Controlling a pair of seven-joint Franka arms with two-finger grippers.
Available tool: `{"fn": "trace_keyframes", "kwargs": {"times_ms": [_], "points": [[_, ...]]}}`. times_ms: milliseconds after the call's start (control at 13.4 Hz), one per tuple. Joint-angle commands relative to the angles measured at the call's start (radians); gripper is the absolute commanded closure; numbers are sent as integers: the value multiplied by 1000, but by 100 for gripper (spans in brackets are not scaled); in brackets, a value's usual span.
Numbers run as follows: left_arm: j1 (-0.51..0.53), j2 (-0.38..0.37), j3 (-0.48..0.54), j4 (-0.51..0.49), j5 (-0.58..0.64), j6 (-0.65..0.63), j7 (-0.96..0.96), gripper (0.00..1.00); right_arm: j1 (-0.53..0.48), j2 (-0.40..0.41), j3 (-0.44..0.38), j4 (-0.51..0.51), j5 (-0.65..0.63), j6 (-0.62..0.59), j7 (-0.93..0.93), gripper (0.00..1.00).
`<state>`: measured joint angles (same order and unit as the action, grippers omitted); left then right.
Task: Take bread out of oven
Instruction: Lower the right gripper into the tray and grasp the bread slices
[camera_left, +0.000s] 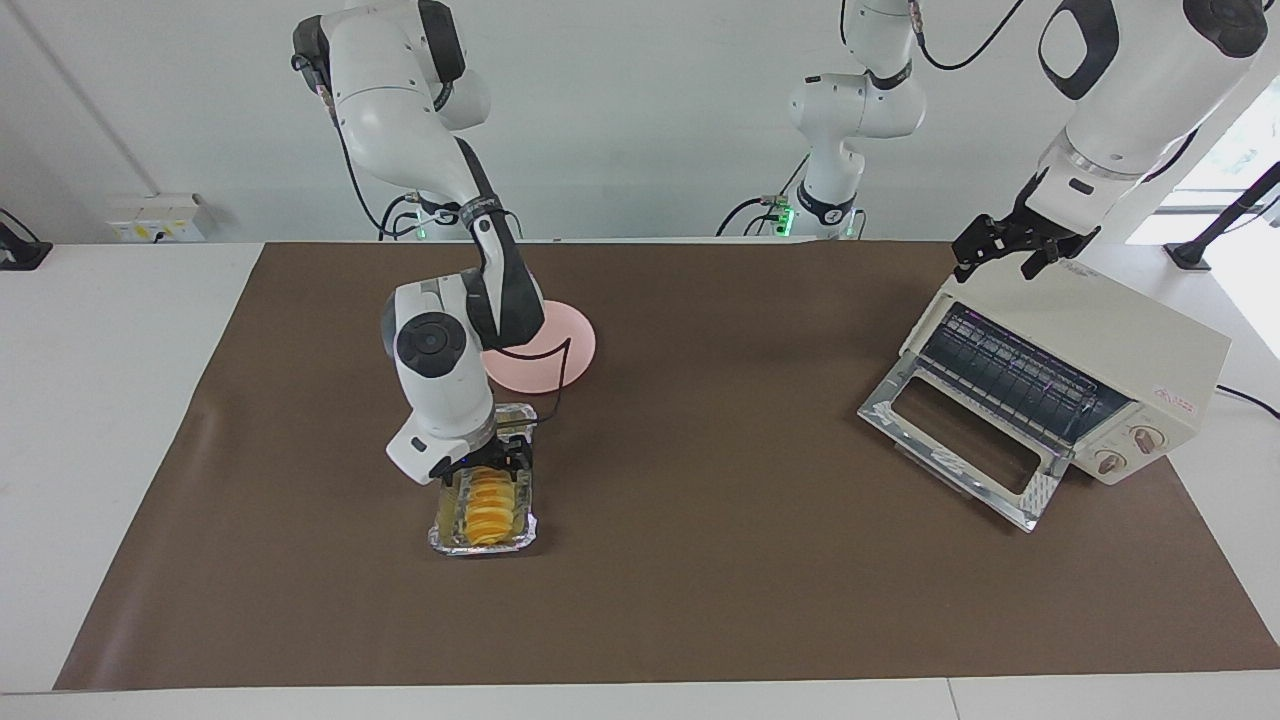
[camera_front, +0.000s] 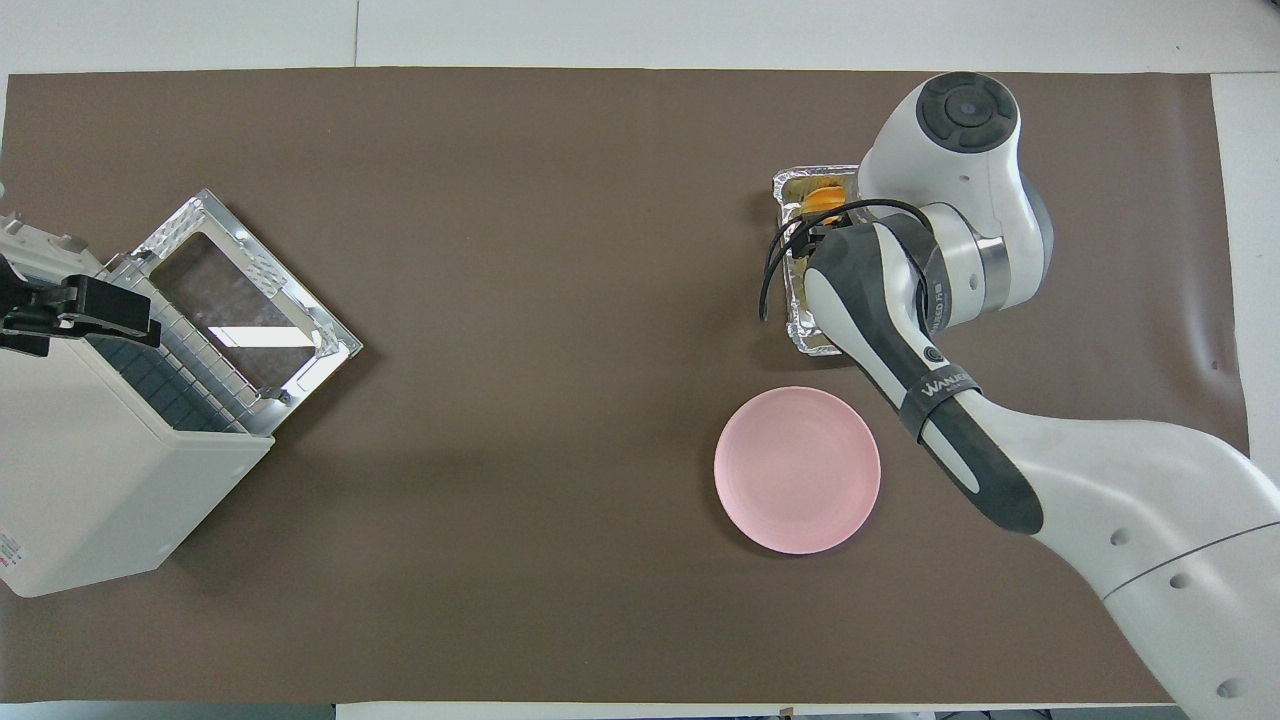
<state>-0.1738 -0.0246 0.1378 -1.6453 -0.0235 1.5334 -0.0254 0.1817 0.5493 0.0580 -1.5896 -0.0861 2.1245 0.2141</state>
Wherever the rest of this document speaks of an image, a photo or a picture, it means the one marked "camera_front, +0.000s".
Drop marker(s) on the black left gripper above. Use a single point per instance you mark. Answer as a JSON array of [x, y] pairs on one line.
[[30, 305]]

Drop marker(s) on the aluminium foil tray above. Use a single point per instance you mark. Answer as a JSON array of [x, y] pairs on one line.
[[795, 320]]

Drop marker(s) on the white toaster oven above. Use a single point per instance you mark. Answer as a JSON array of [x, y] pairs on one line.
[[90, 480]]

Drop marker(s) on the brown table mat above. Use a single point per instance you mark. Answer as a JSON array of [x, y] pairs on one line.
[[500, 550]]

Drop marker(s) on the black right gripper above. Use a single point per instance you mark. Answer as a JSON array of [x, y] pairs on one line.
[[825, 238]]

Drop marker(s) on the pink round plate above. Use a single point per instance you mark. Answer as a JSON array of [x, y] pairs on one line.
[[797, 470]]

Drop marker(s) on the sliced golden bread loaf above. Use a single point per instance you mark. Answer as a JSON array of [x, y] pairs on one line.
[[825, 198]]

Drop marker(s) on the glass oven door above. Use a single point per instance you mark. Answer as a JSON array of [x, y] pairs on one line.
[[250, 320]]

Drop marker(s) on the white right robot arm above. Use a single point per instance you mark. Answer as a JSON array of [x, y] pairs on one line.
[[1100, 480]]

